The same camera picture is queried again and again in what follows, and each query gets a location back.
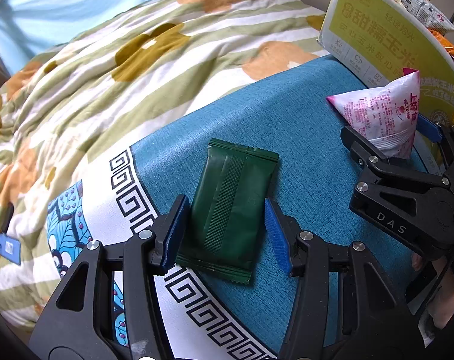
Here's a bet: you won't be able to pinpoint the pink white triangular snack packet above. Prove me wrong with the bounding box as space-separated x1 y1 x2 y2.
327 68 420 159

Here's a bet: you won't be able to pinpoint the dark green snack packet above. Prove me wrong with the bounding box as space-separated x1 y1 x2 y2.
177 138 279 284

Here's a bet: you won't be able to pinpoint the right hand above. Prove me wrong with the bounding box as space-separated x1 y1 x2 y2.
411 253 454 329

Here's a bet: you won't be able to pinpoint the orange yellow snack packet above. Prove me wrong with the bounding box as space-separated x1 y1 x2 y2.
429 28 454 61

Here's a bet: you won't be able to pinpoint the blue patterned table cloth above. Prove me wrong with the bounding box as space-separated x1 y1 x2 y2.
46 53 438 360

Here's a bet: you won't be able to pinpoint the blue tag on quilt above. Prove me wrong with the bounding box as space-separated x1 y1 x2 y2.
0 233 21 265

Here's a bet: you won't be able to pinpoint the yellow-green cardboard box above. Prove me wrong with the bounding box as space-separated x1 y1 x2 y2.
319 0 454 125

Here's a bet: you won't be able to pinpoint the silver white snack packet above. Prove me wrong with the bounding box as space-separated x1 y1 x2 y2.
400 0 454 36

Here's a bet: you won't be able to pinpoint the floral striped quilt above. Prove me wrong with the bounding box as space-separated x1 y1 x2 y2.
0 0 324 331

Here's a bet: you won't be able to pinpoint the light blue window cloth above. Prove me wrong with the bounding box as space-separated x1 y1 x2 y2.
0 0 149 75

